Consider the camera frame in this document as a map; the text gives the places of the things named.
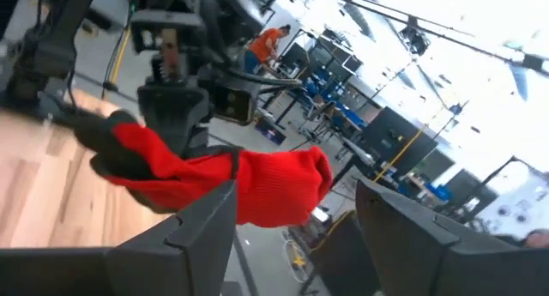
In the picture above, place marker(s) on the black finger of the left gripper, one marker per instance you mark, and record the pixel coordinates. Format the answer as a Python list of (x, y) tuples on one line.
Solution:
[(171, 111), (235, 158)]

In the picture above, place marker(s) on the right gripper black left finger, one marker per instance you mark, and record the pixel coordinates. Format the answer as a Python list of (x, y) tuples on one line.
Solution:
[(201, 236)]

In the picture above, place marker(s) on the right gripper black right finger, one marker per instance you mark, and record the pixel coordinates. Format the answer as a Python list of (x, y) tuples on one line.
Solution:
[(403, 236)]

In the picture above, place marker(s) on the red and black garden glove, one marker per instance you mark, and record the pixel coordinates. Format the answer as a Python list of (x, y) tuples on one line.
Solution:
[(274, 189)]

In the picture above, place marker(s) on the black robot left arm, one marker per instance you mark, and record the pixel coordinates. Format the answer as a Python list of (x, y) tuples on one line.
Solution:
[(47, 43)]

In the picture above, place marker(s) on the blue floor box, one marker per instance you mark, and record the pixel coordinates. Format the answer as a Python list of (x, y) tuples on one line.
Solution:
[(270, 131)]

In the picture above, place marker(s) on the black computer box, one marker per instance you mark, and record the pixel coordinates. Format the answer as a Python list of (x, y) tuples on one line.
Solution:
[(343, 253)]

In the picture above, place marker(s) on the person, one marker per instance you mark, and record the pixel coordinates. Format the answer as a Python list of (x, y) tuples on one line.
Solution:
[(266, 45), (538, 239)]

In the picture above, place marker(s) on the large black monitor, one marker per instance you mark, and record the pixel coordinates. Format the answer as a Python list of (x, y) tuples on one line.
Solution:
[(399, 137)]

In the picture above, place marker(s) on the blue storage bins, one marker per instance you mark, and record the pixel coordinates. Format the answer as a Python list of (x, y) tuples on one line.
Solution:
[(349, 116)]

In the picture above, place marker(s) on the black desk monitor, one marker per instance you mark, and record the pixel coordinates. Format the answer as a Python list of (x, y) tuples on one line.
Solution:
[(339, 53)]

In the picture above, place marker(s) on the black overhead light bar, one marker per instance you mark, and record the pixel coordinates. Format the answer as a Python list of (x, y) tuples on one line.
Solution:
[(533, 62)]

